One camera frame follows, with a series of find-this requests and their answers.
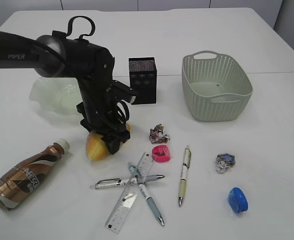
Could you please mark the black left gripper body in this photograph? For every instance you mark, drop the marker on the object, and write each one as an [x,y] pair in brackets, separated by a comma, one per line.
[104,107]

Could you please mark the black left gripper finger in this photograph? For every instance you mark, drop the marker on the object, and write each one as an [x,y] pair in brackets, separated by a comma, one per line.
[113,144]

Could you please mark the yellow bread roll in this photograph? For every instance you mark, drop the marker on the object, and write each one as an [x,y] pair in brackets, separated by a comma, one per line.
[96,148]

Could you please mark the pinkish paper ball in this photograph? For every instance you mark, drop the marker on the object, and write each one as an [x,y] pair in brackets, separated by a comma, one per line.
[157,135]

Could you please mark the blue paper ball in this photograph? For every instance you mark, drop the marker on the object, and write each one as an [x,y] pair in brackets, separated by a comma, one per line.
[223,162]

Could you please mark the brown coffee bottle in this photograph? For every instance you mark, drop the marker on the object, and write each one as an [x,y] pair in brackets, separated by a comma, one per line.
[25,177]

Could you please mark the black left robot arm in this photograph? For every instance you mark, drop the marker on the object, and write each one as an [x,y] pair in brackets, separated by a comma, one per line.
[56,55]

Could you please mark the light blue pen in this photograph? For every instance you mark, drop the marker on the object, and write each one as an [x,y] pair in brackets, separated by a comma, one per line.
[151,204]

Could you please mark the silver grey pen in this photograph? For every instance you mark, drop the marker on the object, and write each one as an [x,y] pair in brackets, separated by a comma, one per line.
[115,182]

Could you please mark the pale green glass plate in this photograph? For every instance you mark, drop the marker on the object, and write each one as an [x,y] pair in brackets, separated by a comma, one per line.
[60,95]

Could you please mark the pink pencil sharpener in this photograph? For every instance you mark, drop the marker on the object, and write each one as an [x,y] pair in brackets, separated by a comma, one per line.
[161,153]

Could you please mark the black mesh pen holder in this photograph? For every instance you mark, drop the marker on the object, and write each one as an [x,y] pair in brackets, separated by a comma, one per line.
[143,79]

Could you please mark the beige white pen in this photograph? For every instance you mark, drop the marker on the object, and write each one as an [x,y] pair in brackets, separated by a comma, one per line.
[184,173]

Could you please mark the grey green plastic basket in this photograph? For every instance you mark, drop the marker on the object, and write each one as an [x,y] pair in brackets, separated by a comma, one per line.
[216,89]

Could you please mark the blue pencil sharpener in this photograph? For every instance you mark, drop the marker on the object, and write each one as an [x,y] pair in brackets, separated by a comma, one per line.
[237,200]

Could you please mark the clear plastic ruler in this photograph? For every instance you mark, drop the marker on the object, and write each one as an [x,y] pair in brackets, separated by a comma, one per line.
[126,200]

